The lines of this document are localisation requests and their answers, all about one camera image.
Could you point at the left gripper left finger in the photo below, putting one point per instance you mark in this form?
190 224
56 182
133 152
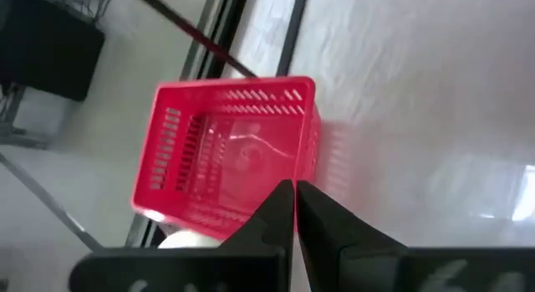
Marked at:
251 267

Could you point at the red plastic basket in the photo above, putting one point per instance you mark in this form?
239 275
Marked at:
234 158

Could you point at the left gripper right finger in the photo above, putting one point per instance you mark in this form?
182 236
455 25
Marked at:
355 262

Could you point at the black box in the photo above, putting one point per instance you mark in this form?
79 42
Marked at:
46 45

